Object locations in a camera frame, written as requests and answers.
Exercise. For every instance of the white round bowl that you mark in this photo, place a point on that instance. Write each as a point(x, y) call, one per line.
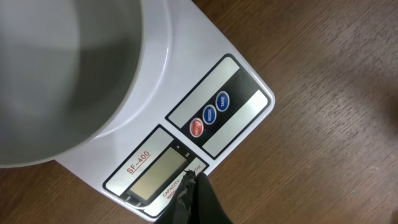
point(74, 70)

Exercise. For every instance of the white digital kitchen scale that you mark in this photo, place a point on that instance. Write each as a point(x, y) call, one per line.
point(195, 99)

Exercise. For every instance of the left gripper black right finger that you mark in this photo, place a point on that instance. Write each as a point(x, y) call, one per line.
point(206, 208)

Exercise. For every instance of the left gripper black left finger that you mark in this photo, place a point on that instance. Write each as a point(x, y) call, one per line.
point(179, 210)

